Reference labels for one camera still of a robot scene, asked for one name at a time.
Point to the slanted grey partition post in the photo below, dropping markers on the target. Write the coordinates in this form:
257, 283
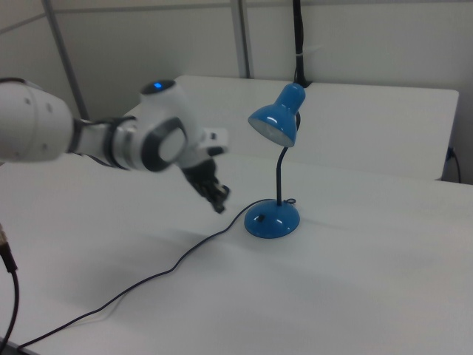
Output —
68, 63

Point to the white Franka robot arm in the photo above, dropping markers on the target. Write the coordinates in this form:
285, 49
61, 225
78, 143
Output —
111, 137

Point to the blue gooseneck desk lamp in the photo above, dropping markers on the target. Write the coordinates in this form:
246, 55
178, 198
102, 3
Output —
271, 222

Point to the grey metal partition post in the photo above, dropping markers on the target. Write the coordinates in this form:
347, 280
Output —
244, 37

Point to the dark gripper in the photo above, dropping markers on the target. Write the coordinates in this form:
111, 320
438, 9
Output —
201, 177

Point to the black camera pole with white band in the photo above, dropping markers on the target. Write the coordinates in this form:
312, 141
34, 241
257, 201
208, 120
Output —
299, 40

